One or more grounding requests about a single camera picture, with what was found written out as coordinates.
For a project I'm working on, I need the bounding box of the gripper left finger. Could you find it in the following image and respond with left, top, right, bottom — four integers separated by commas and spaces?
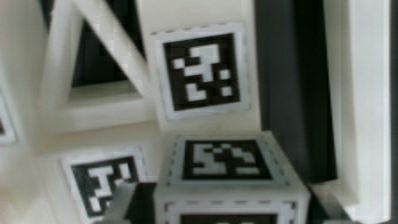
99, 183, 156, 224

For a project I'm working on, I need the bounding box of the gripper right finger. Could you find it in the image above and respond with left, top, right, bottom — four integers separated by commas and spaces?
305, 192, 355, 224

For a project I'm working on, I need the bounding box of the white tagged cube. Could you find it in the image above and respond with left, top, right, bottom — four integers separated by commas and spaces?
152, 132, 311, 224

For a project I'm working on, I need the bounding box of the white chair back frame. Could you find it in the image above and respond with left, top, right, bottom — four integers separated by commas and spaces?
0, 0, 264, 224

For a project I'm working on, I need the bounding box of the white right fence bar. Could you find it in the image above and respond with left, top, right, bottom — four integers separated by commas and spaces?
323, 0, 391, 224

